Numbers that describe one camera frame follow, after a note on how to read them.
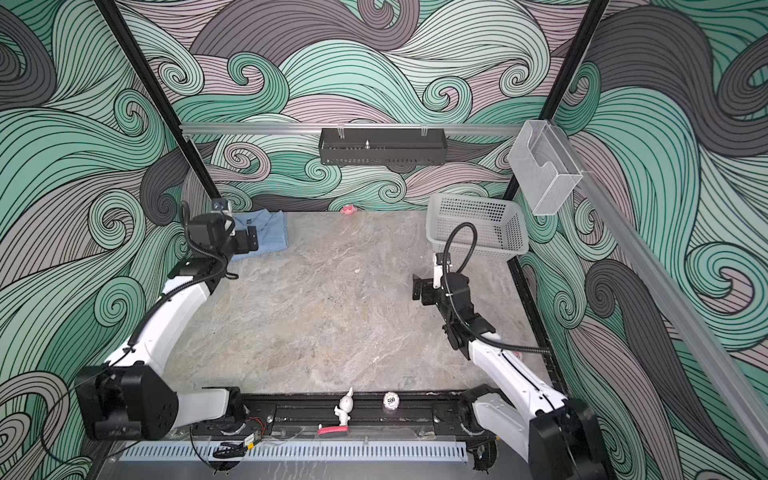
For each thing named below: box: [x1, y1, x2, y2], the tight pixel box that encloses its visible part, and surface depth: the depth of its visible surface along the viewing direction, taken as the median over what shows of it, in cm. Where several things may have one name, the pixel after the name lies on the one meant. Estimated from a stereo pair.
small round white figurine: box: [383, 391, 400, 410], surface depth 72 cm
